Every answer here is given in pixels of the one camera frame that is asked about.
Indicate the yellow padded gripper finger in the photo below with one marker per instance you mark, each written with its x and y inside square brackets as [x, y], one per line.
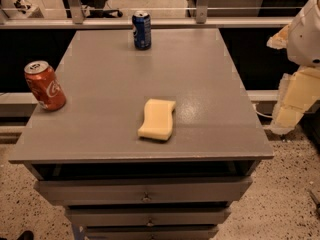
[297, 93]
[279, 40]

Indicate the yellow sponge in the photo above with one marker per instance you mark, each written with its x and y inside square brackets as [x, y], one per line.
[158, 119]

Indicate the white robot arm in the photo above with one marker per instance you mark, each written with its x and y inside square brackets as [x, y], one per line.
[303, 46]

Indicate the blue pepsi can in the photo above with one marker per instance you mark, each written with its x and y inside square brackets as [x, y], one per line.
[141, 21]

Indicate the red coca-cola can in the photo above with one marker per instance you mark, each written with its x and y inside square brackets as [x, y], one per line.
[44, 85]

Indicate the metal window railing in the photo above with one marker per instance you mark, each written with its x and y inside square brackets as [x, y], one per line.
[51, 14]

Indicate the grey drawer cabinet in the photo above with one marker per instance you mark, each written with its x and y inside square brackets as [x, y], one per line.
[151, 145]

